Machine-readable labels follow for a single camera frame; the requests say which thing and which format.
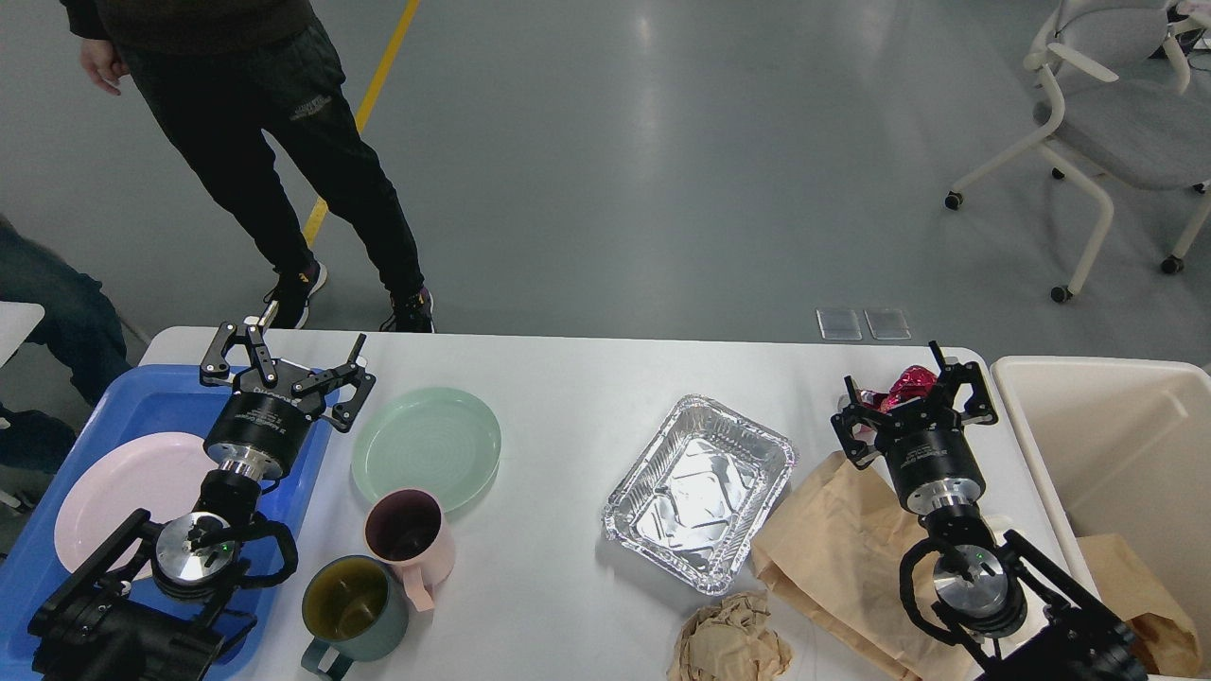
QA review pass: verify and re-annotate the aluminium foil tray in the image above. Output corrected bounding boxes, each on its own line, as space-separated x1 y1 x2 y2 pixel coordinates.
602 393 799 595

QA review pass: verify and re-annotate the brown paper bag in bin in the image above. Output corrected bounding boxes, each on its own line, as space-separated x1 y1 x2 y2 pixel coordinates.
1077 533 1203 679

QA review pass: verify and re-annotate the crumpled brown paper ball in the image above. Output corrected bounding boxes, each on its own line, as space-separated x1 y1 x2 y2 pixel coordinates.
667 591 793 680

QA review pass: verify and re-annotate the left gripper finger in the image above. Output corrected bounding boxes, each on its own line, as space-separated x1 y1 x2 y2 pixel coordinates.
199 322 277 388
291 333 377 433

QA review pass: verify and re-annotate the right floor outlet plate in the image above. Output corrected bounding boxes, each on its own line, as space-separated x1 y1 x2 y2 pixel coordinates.
863 307 912 341

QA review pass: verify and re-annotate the blue plastic tray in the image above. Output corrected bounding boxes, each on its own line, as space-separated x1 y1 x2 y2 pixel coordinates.
1 365 285 680

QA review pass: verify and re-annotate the floor outlet plate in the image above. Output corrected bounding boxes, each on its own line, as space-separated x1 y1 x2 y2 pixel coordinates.
863 307 912 341
815 307 863 341

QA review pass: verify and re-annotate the beige plastic bin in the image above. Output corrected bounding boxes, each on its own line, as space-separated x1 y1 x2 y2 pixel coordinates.
992 357 1210 679

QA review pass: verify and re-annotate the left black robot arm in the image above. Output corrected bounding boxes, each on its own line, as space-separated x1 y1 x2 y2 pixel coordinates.
27 313 375 680

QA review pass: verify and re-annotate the left floor outlet plate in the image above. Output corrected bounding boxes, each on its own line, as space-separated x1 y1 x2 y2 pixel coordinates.
815 307 863 341

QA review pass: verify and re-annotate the standing person in black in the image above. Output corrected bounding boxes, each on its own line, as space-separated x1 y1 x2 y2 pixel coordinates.
64 1 435 333

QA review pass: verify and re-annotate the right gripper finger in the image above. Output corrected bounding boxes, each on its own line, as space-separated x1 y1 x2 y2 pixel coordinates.
831 374 895 470
925 341 999 427

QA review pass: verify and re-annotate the pink mug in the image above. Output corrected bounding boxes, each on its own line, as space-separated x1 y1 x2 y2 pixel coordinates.
363 488 457 612

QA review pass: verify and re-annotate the red foil wrapper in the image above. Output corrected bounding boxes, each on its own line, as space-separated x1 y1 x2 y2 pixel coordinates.
859 365 939 413

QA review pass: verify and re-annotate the pink plate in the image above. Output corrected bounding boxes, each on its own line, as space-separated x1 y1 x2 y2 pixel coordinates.
54 431 216 572

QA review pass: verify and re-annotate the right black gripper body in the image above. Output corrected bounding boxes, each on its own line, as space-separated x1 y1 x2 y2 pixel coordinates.
880 412 986 516

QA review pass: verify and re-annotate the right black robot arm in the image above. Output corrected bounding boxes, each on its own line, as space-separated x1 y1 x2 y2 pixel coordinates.
831 343 1148 680

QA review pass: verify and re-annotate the white grey office chair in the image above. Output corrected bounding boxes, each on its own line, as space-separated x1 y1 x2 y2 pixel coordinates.
945 1 1210 305

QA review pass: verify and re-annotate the green plate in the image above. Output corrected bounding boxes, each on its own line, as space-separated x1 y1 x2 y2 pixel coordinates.
351 387 501 513

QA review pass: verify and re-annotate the standing person's right hand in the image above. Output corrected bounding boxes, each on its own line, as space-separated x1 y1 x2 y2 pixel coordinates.
79 38 130 96

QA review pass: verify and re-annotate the dark green mug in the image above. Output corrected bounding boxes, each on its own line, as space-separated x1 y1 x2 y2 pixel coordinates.
300 555 411 680

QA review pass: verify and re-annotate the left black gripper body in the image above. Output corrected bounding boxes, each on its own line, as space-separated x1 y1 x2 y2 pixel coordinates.
203 367 325 481

